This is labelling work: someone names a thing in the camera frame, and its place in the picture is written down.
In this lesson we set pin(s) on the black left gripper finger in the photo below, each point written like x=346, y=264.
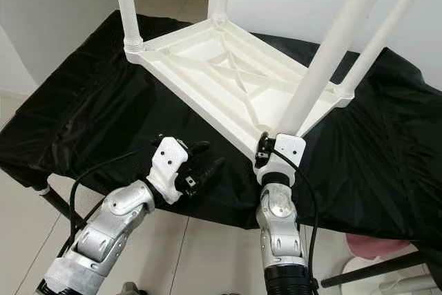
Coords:
x=211, y=170
x=199, y=147

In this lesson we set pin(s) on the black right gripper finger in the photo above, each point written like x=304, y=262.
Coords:
x=262, y=141

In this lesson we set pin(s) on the white plastic table top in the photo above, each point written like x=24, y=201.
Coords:
x=214, y=70

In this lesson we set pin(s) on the grey robot left foot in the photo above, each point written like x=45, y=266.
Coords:
x=130, y=290

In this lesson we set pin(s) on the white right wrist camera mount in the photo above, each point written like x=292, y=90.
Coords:
x=286, y=150

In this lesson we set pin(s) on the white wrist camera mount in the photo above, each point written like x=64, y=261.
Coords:
x=286, y=150
x=169, y=164

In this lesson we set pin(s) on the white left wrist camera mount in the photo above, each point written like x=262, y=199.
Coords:
x=169, y=164

